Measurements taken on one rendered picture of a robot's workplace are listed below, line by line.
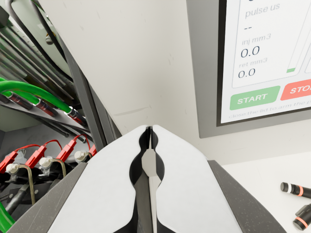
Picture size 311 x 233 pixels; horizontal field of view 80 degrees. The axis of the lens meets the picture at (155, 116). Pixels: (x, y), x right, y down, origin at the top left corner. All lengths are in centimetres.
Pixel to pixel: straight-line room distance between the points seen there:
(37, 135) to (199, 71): 79
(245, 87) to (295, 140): 22
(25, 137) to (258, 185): 87
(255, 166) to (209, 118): 21
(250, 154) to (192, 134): 16
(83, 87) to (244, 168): 38
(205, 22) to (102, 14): 10
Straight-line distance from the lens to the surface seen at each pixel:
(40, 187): 63
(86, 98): 31
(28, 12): 52
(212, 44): 23
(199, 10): 21
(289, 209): 50
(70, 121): 48
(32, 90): 35
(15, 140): 100
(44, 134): 91
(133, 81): 25
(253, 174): 49
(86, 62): 24
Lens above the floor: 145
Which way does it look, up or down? 60 degrees down
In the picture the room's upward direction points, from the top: 25 degrees counter-clockwise
